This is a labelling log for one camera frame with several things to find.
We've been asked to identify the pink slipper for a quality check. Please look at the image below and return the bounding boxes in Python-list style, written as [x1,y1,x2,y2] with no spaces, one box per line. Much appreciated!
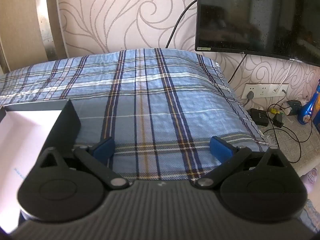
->
[301,167,319,193]

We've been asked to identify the blue plaid cloth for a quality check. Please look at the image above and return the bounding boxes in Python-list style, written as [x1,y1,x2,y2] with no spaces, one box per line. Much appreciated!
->
[0,47,270,182]

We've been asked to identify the thin black hanging cable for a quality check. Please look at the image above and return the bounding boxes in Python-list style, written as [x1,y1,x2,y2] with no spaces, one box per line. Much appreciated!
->
[228,54,247,83]

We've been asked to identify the white tray with grey rim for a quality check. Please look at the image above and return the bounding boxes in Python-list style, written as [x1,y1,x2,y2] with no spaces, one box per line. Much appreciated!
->
[0,99,81,233]

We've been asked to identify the grey plug with cable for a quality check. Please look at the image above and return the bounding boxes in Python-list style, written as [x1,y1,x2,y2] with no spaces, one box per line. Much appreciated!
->
[244,90,255,110]

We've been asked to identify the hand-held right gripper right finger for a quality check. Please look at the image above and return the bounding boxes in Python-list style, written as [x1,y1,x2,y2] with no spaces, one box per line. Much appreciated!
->
[192,136,288,189]

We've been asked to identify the blue bottle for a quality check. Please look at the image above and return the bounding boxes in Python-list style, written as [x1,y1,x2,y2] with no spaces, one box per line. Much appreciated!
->
[297,78,320,126]

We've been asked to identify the metal wall strip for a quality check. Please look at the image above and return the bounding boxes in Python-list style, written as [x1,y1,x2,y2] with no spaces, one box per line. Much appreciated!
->
[34,0,69,61]

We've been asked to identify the black cable on counter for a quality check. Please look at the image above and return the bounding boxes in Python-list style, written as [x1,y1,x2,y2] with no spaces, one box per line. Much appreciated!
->
[264,104,313,163]

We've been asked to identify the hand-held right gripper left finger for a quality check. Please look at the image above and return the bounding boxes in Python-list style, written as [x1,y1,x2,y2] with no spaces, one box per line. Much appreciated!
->
[40,138,130,190]

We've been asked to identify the small black charger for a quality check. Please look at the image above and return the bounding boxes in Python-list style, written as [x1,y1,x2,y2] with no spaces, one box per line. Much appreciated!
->
[273,114,284,128]

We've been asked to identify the black flat screen television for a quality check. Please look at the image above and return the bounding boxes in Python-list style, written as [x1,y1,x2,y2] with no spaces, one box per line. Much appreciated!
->
[195,0,320,67]

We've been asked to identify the black television cable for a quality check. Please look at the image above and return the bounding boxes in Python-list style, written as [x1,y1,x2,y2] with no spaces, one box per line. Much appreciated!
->
[166,0,198,48]

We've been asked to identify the black adapter box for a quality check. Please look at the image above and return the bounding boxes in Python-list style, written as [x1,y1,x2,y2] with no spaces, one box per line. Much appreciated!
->
[250,108,270,127]

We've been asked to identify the white wall socket panel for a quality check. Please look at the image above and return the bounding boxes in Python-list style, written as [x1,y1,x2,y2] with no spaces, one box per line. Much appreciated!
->
[242,82,289,99]

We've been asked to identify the white cable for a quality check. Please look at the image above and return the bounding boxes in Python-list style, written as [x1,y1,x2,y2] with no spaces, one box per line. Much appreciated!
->
[275,62,292,92]

